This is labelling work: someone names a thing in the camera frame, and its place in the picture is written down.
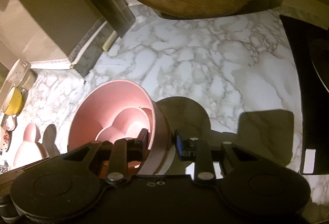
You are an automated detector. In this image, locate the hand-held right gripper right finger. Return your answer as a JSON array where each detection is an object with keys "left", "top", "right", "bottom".
[{"left": 175, "top": 130, "right": 256, "bottom": 185}]

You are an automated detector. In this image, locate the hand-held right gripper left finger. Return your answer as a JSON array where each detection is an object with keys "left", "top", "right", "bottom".
[{"left": 63, "top": 128, "right": 151, "bottom": 185}]

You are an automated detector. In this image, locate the small pink rabbit dish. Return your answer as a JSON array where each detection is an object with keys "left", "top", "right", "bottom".
[
  {"left": 4, "top": 115, "right": 17, "bottom": 131},
  {"left": 95, "top": 108, "right": 155, "bottom": 143}
]

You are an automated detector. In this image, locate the pink bowl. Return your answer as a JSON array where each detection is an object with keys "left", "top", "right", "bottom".
[{"left": 67, "top": 79, "right": 172, "bottom": 176}]

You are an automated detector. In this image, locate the pale cream cylinder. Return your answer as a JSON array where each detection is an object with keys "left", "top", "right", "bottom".
[{"left": 102, "top": 33, "right": 115, "bottom": 51}]

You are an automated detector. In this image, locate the pink rabbit-shaped plate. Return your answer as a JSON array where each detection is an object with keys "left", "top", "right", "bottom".
[{"left": 12, "top": 122, "right": 50, "bottom": 171}]

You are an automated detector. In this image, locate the black gas stove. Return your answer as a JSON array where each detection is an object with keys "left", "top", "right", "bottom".
[{"left": 279, "top": 14, "right": 329, "bottom": 176}]

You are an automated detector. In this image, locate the clear glass container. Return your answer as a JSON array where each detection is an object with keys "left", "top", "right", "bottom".
[{"left": 23, "top": 69, "right": 37, "bottom": 90}]

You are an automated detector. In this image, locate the yellow bowl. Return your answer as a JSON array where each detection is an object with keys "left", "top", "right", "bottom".
[{"left": 2, "top": 86, "right": 24, "bottom": 115}]

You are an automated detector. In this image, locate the white red-dotted cup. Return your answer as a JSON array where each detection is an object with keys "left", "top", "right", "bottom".
[{"left": 0, "top": 129, "right": 12, "bottom": 153}]

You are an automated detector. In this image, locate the white dotted cup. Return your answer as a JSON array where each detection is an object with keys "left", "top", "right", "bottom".
[{"left": 5, "top": 59, "right": 32, "bottom": 91}]

